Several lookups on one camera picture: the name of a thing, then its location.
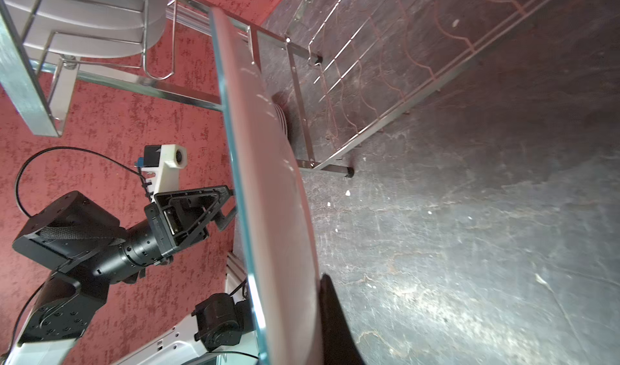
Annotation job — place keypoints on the white plate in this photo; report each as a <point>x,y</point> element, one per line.
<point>282,119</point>
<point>276,227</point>
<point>87,16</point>

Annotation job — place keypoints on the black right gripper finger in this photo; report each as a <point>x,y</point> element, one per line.
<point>338,345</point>

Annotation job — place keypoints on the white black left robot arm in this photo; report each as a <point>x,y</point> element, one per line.
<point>87,251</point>

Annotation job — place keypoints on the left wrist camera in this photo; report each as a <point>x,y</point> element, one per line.
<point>160,166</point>

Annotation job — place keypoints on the stainless steel dish rack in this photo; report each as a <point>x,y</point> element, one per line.
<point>22,63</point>

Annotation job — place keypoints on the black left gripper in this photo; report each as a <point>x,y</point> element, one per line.
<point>180,219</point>

